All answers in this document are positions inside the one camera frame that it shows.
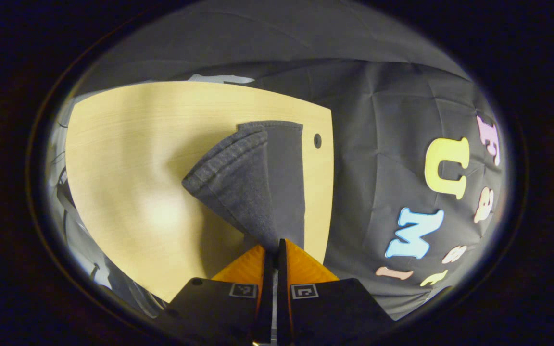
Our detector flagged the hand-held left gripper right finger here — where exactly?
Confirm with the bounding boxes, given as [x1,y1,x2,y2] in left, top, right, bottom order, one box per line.
[277,238,395,345]

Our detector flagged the black jeans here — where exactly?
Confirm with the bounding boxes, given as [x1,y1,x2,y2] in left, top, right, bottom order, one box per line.
[182,120,305,253]

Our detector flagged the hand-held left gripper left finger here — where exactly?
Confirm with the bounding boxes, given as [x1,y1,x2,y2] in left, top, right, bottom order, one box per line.
[154,244,274,346]

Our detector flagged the black backdrop cloth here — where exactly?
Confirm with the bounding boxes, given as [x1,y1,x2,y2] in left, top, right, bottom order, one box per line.
[73,0,506,320]

